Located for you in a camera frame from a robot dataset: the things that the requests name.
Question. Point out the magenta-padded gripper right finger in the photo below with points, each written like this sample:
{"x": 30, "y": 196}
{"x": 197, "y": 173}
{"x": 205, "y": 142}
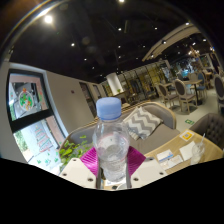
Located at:
{"x": 136, "y": 159}

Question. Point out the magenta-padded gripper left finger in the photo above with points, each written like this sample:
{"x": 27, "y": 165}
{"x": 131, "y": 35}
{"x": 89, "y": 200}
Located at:
{"x": 89, "y": 160}

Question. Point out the clear water bottle blue cap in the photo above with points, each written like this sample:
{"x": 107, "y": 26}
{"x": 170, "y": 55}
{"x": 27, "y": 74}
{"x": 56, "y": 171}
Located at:
{"x": 111, "y": 146}

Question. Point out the potted green leafy plant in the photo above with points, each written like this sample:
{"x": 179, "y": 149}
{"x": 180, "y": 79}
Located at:
{"x": 71, "y": 151}

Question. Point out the white card blue print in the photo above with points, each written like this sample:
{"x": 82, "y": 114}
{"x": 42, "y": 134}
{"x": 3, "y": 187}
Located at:
{"x": 165, "y": 156}

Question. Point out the grey curved sofa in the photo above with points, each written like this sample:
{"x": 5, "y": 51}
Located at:
{"x": 156, "y": 136}

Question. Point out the grey white zigzag cushion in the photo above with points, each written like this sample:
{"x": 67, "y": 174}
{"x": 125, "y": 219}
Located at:
{"x": 141, "y": 122}

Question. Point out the long white printed card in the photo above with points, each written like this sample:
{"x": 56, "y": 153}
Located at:
{"x": 173, "y": 162}

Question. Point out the white paper napkin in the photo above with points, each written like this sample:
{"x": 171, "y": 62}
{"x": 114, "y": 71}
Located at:
{"x": 187, "y": 150}

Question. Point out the yellow square table sticker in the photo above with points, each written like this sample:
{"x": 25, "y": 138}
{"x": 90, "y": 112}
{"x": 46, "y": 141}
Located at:
{"x": 186, "y": 135}

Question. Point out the clear plastic cup with straw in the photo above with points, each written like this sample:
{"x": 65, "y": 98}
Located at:
{"x": 197, "y": 151}

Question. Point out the window with holiday stickers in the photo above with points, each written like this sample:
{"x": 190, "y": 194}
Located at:
{"x": 30, "y": 110}

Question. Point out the dark grey tufted armchair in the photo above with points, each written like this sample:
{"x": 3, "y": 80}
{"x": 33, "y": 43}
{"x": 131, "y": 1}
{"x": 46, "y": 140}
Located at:
{"x": 210, "y": 128}

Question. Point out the group of oval-back dining chairs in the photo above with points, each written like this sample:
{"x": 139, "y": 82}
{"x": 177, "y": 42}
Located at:
{"x": 181, "y": 91}

